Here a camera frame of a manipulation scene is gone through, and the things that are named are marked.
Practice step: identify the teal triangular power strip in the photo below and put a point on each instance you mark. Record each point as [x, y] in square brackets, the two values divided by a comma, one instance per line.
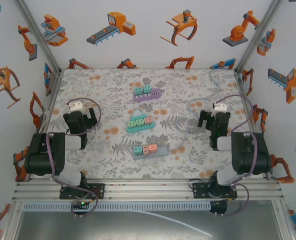
[140, 128]

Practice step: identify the grey blue power strip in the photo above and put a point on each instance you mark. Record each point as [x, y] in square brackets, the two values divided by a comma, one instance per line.
[162, 151]

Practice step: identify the mauve pink plug adapter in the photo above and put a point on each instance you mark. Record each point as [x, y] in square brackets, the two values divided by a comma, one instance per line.
[145, 149]
[147, 121]

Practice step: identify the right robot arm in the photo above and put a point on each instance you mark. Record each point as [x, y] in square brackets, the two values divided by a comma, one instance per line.
[250, 155]

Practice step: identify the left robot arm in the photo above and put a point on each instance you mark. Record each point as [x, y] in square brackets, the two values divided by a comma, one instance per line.
[43, 155]

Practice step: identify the purple power strip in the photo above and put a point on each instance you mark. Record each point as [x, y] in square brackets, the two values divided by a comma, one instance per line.
[150, 97]

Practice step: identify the floral table mat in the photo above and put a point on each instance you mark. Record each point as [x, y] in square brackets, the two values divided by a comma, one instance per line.
[162, 75]

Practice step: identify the black connector box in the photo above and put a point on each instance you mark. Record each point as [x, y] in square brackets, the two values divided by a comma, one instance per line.
[218, 207]

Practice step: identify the circuit board with green light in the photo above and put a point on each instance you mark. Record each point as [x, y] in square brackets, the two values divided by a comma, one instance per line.
[80, 205]

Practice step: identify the white plastic tube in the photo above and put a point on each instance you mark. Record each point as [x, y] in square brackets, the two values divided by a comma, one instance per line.
[175, 221]

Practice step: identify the grey metal panel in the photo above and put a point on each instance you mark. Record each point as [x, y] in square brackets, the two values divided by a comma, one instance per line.
[112, 227]

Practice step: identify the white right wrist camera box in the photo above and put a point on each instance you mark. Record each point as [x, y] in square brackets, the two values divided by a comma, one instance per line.
[220, 108]

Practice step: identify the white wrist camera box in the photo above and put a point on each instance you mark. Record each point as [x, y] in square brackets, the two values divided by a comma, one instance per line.
[220, 108]
[75, 106]

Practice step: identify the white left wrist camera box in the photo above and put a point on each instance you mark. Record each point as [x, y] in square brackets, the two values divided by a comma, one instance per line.
[75, 106]

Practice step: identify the aluminium side rail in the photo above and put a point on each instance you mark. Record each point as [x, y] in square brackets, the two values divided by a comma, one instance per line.
[53, 95]

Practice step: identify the aluminium frame post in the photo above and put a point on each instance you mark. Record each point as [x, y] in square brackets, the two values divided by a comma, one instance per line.
[258, 37]
[39, 37]

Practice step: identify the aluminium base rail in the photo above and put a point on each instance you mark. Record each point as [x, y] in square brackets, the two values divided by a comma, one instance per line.
[147, 192]

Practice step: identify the aluminium frame leg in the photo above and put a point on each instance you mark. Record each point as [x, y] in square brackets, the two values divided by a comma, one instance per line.
[13, 222]
[285, 220]

